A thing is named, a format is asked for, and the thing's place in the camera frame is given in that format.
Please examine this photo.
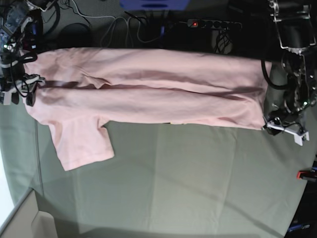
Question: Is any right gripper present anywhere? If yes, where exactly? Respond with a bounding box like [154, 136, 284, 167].
[0, 74, 46, 106]

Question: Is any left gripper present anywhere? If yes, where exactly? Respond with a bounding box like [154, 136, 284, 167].
[262, 110, 310, 146]

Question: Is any pink t-shirt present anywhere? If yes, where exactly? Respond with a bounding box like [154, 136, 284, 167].
[25, 48, 267, 171]

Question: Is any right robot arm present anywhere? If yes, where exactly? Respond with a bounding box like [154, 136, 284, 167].
[0, 0, 60, 107]

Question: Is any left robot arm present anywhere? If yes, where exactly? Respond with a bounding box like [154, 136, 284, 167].
[261, 0, 317, 146]

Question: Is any red side clamp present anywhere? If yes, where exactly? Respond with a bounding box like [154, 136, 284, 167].
[297, 170, 317, 182]

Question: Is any black round base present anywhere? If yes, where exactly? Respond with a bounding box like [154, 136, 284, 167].
[57, 23, 93, 48]

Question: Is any green table cloth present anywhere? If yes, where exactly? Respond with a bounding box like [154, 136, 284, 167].
[0, 103, 317, 238]

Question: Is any white power strip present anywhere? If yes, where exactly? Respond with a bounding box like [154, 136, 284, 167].
[187, 19, 243, 31]

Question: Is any blue box top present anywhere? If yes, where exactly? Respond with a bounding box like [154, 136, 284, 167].
[120, 0, 190, 10]

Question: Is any white cable on floor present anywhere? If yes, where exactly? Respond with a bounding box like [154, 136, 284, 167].
[59, 0, 161, 48]

